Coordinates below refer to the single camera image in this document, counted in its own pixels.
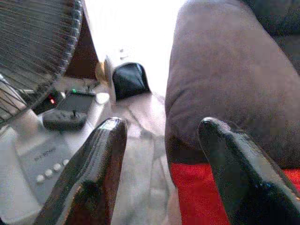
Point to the white fan with black grille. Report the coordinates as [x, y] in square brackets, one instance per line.
[30, 42]

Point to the dark grey box with lights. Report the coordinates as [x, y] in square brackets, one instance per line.
[76, 102]

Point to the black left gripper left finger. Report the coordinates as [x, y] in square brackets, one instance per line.
[100, 150]

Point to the red fabric pillow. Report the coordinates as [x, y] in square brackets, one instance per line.
[194, 194]

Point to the black leather bag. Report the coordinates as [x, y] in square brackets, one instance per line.
[129, 79]

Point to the black oval controller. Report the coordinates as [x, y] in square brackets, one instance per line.
[63, 120]

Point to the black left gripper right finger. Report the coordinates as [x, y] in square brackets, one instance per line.
[234, 168]

